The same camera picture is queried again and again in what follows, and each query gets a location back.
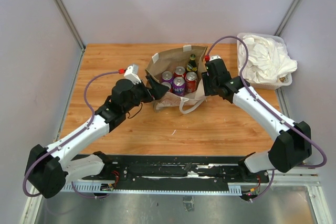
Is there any white crumpled cloth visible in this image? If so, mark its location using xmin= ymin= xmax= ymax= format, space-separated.
xmin=240 ymin=34 xmax=298 ymax=84

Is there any purple soda can rear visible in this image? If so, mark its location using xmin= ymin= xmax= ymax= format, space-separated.
xmin=161 ymin=71 xmax=174 ymax=84

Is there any dark glass bottle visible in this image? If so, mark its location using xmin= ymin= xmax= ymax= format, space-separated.
xmin=186 ymin=54 xmax=198 ymax=72

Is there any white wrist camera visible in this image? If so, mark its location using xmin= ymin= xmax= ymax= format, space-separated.
xmin=118 ymin=64 xmax=141 ymax=84
xmin=204 ymin=55 xmax=221 ymax=62

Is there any red soda can rear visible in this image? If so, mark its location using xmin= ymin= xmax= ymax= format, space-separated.
xmin=173 ymin=66 xmax=186 ymax=78

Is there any aluminium frame rail right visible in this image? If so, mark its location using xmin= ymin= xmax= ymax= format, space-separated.
xmin=274 ymin=0 xmax=302 ymax=37

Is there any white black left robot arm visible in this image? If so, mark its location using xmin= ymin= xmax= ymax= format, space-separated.
xmin=23 ymin=75 xmax=169 ymax=198

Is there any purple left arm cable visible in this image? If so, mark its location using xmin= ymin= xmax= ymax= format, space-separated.
xmin=22 ymin=70 xmax=124 ymax=197

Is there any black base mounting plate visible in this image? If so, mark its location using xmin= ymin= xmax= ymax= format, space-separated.
xmin=85 ymin=155 xmax=269 ymax=191

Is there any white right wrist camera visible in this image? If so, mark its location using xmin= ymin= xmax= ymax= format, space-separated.
xmin=204 ymin=55 xmax=221 ymax=62

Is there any white slotted cable duct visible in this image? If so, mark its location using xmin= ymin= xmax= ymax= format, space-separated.
xmin=62 ymin=182 xmax=242 ymax=196

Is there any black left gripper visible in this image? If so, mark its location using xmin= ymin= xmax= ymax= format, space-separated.
xmin=123 ymin=74 xmax=170 ymax=113

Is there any purple fanta can front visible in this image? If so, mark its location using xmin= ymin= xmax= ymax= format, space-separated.
xmin=172 ymin=77 xmax=185 ymax=97

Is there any red coke can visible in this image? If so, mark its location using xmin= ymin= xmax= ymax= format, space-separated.
xmin=185 ymin=72 xmax=197 ymax=93
xmin=162 ymin=82 xmax=171 ymax=89

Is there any pink patterned canvas bag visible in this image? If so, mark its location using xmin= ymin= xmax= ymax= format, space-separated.
xmin=145 ymin=45 xmax=207 ymax=114

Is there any aluminium frame rail left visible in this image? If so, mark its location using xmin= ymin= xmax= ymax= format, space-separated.
xmin=53 ymin=0 xmax=86 ymax=52

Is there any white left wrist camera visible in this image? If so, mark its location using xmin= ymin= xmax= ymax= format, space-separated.
xmin=118 ymin=64 xmax=141 ymax=84

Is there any white plastic basket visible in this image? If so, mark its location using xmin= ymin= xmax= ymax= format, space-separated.
xmin=236 ymin=32 xmax=293 ymax=90

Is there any aluminium frame rail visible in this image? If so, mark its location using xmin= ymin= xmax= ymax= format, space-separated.
xmin=274 ymin=0 xmax=302 ymax=37
xmin=53 ymin=0 xmax=86 ymax=52

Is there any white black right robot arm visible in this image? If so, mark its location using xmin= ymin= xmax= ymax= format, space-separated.
xmin=202 ymin=56 xmax=312 ymax=182

